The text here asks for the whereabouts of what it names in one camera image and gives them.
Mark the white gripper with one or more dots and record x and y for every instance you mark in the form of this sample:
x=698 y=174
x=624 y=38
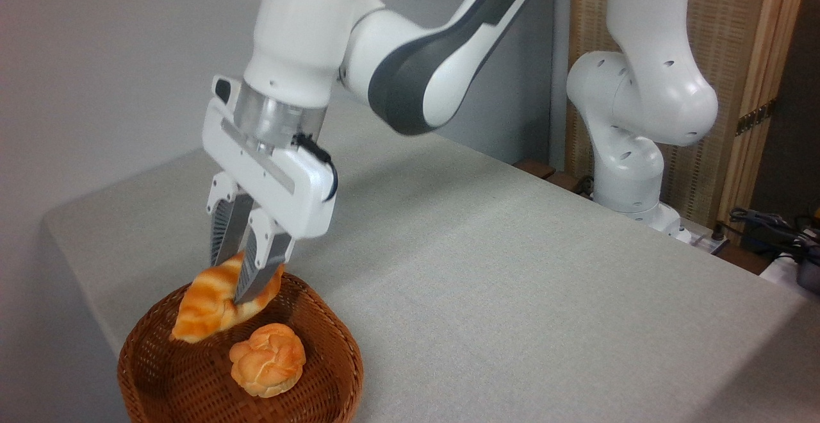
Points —
x=282 y=189

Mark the long braided bread loaf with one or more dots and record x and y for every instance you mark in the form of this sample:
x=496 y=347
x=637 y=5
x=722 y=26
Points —
x=202 y=311

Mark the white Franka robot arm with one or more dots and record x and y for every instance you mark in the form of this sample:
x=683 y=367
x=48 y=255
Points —
x=435 y=58

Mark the round knotted bread roll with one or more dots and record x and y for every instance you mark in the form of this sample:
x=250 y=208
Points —
x=268 y=360

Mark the brown wicker basket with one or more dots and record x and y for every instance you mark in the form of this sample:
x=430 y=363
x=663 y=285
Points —
x=179 y=378

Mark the grey tablecloth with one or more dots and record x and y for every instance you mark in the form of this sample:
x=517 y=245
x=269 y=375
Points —
x=544 y=295

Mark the brown wooden base board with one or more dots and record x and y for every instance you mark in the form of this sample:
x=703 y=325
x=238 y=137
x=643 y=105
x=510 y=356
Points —
x=544 y=172

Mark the wooden rattan folding screen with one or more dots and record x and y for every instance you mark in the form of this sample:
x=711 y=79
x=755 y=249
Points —
x=737 y=25

